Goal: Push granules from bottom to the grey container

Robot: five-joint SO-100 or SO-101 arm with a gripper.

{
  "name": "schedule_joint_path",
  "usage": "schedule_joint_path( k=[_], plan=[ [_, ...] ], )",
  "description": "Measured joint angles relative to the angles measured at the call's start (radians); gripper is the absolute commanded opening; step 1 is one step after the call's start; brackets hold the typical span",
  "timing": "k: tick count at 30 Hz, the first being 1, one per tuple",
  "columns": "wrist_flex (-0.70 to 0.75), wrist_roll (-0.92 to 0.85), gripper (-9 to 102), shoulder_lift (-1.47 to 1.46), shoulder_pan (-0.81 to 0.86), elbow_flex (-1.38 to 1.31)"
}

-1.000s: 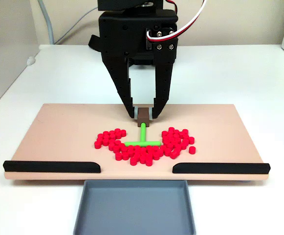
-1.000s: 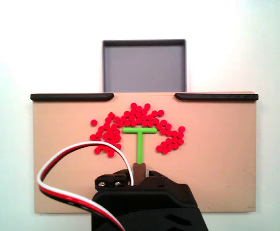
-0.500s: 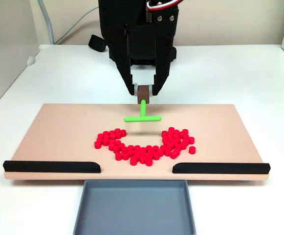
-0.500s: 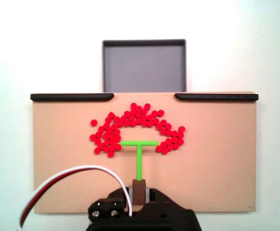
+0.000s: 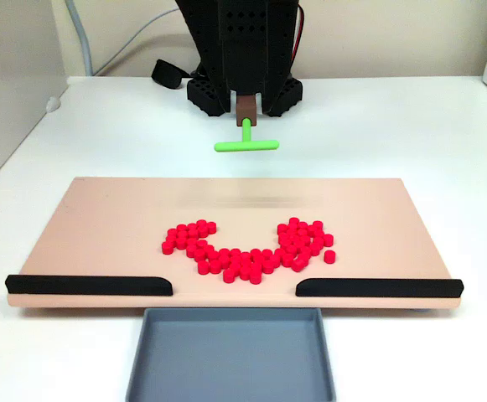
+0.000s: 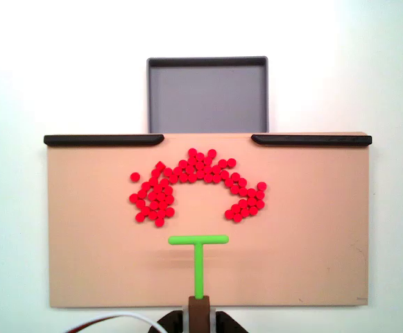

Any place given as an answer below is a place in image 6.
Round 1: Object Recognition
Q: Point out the green T-shaped pusher tool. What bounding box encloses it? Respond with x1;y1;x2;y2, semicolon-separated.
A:
168;234;230;333

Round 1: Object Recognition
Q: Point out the red granule pile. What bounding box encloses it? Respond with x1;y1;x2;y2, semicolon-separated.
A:
128;148;268;228

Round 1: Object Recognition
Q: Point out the beige flat board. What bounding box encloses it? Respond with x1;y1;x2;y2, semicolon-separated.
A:
44;130;372;309

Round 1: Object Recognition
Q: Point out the grey shallow tray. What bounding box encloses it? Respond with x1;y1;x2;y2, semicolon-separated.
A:
146;55;270;134

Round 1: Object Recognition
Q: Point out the white thin cable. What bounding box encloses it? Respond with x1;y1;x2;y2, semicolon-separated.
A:
63;311;168;333

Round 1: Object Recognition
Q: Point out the red thin cable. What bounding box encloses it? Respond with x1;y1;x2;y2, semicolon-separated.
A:
69;316;119;333

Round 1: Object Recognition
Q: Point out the black edge rail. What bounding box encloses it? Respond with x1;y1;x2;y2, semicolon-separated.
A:
250;134;373;147
43;134;165;147

